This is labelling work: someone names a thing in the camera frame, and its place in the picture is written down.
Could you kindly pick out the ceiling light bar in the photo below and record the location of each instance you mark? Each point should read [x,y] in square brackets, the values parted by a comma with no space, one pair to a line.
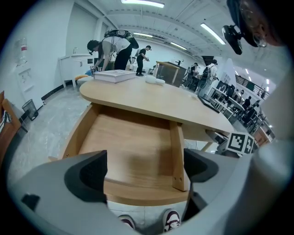
[178,46]
[142,34]
[212,33]
[142,3]

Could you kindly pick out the wooden drawer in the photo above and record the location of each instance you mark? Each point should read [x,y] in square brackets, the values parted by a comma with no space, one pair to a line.
[128,142]

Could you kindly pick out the white book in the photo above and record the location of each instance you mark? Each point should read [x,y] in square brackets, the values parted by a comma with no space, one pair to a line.
[114,75]

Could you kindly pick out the white handheld device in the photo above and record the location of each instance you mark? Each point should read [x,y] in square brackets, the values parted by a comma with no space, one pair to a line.
[154,80]

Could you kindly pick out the yellow cloth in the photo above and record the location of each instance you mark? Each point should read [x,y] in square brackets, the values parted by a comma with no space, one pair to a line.
[81,76]

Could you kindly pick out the person's right shoe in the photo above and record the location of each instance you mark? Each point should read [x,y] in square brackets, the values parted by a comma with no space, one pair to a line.
[171,219]

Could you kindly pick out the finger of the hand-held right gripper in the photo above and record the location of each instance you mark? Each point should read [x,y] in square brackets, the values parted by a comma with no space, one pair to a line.
[217,136]

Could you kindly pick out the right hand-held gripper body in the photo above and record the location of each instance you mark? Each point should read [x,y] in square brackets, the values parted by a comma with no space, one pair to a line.
[239,143]

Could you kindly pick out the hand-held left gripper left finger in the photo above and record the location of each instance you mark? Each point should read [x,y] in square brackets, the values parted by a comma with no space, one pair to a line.
[57,188]

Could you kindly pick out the black head-mounted camera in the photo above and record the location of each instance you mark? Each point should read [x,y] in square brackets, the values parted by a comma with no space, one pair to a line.
[234,39]

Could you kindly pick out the black picture frame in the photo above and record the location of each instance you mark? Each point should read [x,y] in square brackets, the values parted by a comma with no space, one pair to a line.
[206,103]

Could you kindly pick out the black white knitted cushion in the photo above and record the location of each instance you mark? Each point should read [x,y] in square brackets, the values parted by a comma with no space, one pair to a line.
[3,121]

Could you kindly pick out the blue cloth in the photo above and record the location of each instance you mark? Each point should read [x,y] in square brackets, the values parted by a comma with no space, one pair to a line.
[89,72]

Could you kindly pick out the person's white shirt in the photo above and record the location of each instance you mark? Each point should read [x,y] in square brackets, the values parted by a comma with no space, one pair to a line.
[275,114]

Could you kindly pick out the white water dispenser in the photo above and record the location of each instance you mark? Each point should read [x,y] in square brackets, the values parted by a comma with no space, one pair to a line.
[27,87]

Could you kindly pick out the black mezzanine railing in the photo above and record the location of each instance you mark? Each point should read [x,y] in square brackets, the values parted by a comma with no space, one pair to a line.
[250,85]

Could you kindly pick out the white cabinet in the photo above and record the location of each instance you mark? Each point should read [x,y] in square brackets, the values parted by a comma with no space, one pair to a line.
[69,66]

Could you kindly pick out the orange armchair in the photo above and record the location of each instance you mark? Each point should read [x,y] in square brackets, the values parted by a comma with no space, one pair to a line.
[10,128]

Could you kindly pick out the dark wooden cabinet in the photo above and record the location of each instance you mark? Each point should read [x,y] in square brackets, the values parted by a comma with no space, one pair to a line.
[182,74]

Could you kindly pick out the person's left shoe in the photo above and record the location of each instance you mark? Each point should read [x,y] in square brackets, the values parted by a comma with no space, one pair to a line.
[127,221]

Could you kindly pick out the clear water bottle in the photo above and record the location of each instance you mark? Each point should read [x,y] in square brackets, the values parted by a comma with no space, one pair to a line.
[21,50]

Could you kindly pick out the person's shoe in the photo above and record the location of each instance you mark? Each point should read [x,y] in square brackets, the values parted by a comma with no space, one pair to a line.
[127,221]
[171,219]

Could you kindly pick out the wooden chair brown seat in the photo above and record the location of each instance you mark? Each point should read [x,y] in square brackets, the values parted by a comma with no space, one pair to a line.
[167,64]

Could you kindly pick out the black backpack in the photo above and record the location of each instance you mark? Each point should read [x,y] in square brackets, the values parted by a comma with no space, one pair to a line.
[121,34]

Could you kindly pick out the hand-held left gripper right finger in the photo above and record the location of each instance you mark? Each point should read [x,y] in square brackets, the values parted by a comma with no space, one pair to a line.
[229,179]

